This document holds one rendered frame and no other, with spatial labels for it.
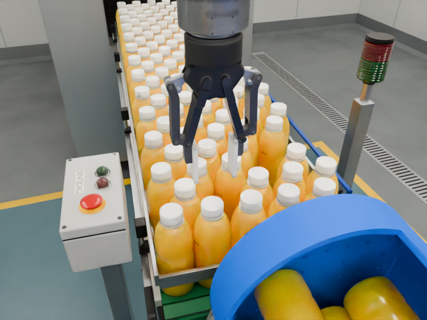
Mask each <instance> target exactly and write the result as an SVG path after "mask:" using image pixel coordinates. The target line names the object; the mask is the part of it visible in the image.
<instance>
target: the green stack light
mask: <svg viewBox="0 0 427 320"><path fill-rule="evenodd" d="M389 62H390V61H389V60H388V61H387V62H371V61H368V60H365V59H363V58H362V57H361V56H360V61H359V64H358V69H357V73H356V77H357V78H358V79H359V80H361V81H364V82H367V83H380V82H382V81H384V78H385V75H386V71H387V69H388V64H389Z"/></svg>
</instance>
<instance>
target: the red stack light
mask: <svg viewBox="0 0 427 320"><path fill-rule="evenodd" d="M394 43H395V42H393V43H391V44H374V43H371V42H368V41H367V40H366V39H364V42H363V48H362V53H361V57H362V58H363V59H365V60H368V61H371V62H387V61H388V60H390V58H391V53H392V51H393V47H394Z"/></svg>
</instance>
